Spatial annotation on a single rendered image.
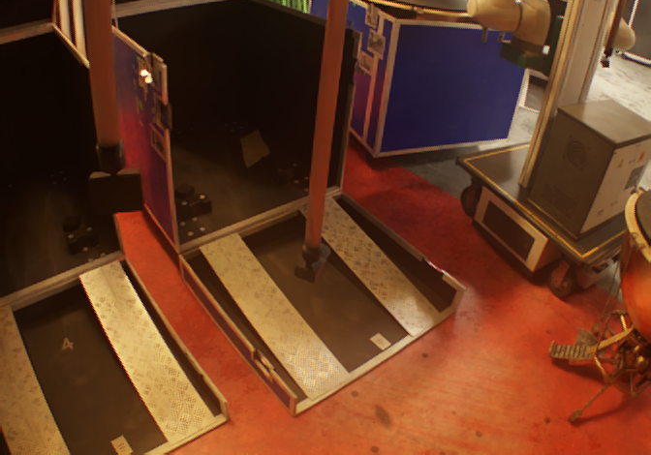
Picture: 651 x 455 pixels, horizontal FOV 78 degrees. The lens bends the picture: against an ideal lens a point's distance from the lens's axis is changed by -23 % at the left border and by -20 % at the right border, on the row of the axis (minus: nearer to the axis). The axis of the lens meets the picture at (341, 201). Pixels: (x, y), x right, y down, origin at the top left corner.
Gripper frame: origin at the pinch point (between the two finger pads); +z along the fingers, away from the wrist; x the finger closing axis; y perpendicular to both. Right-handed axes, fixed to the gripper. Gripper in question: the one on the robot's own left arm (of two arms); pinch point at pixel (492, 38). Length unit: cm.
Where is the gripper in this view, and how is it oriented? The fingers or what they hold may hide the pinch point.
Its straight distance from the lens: 256.4
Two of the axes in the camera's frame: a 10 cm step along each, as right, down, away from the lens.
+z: -1.1, 8.1, 5.7
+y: -5.0, -5.4, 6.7
